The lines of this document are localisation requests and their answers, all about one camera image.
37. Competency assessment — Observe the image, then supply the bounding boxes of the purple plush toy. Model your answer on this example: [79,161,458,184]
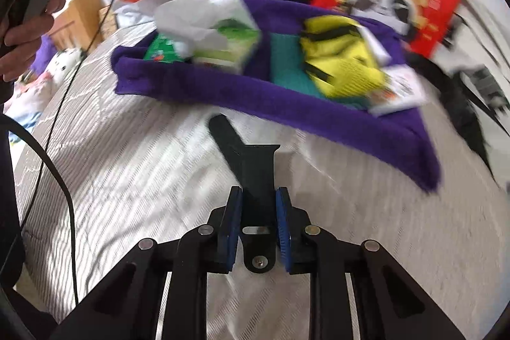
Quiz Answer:
[32,35,60,74]

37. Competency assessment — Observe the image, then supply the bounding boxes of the person's left hand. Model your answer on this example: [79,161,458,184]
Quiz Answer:
[0,0,66,83]

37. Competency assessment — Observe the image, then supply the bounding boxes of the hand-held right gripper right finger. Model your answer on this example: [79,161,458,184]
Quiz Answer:
[276,186,467,340]

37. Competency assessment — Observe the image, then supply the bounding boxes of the purple towel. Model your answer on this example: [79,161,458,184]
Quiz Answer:
[111,0,442,192]

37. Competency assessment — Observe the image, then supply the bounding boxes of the black cable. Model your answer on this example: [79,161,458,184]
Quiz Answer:
[0,117,78,309]
[18,0,124,233]

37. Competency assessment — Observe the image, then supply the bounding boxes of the teal cloth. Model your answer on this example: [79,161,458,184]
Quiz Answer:
[269,33,359,110]

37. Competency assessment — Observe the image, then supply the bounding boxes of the wooden cabinet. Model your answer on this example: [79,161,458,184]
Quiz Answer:
[50,0,116,52]

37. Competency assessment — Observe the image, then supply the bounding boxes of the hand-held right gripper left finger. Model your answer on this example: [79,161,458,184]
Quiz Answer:
[50,186,244,340]

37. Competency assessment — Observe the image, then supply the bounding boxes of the pale green tissue pack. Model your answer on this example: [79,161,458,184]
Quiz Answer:
[153,0,263,76]

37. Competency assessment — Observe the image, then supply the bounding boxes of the pink plush toy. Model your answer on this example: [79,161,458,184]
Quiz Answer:
[6,73,54,143]

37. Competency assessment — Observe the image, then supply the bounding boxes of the white plush toy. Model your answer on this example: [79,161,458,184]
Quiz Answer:
[42,47,84,80]

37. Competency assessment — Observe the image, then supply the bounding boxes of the white quilted bedspread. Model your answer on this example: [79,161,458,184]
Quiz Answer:
[12,17,510,340]

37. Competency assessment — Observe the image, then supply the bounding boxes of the white printed card pack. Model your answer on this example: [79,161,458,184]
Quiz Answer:
[359,27,429,117]

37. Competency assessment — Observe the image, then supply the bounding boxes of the green printed packet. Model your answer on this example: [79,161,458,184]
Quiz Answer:
[142,34,188,62]

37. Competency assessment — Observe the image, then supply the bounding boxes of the black watch strap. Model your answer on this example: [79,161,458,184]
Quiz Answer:
[208,114,281,273]

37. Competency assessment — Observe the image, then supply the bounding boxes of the white bag with black print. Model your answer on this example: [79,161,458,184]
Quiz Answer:
[434,0,510,134]

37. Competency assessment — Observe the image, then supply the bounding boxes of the yellow pouch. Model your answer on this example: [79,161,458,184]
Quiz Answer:
[299,15,389,99]

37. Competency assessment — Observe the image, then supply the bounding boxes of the black strap bag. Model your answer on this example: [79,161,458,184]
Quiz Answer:
[406,53,499,181]

